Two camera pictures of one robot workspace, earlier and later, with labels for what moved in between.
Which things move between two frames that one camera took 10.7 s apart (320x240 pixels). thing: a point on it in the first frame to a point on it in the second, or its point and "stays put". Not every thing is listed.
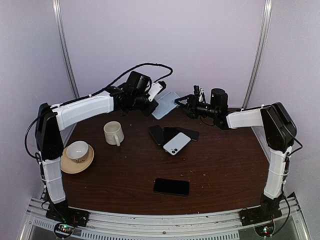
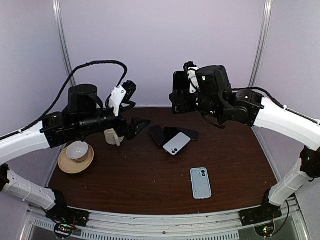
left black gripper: (149, 110) to (130, 132)
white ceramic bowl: (77, 151) stays put
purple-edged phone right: (194, 135) stays put
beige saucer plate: (70, 166) stays put
